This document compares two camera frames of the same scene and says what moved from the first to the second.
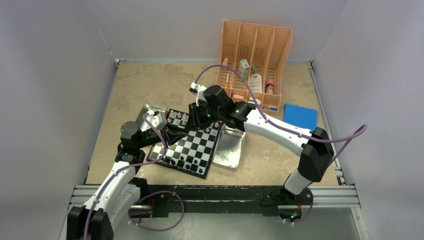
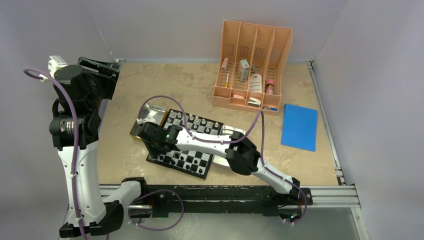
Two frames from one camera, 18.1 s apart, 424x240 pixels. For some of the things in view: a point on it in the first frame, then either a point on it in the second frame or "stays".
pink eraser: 237,96 stays
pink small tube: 225,63 stays
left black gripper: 172,134 -> 109,79
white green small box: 243,70 stays
